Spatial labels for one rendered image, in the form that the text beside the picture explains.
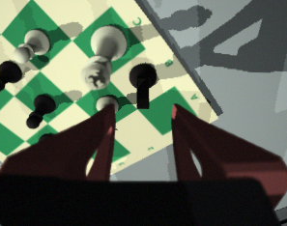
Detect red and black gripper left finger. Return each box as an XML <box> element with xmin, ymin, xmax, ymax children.
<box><xmin>0</xmin><ymin>103</ymin><xmax>116</xmax><ymax>181</ymax></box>

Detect white pawn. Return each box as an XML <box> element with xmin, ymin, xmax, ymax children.
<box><xmin>97</xmin><ymin>96</ymin><xmax>119</xmax><ymax>113</ymax></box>
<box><xmin>13</xmin><ymin>29</ymin><xmax>50</xmax><ymax>64</ymax></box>

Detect green and cream chessboard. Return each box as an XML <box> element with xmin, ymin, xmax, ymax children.
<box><xmin>0</xmin><ymin>0</ymin><xmax>218</xmax><ymax>175</ymax></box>

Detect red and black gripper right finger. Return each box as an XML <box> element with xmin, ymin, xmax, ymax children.
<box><xmin>171</xmin><ymin>103</ymin><xmax>287</xmax><ymax>209</ymax></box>

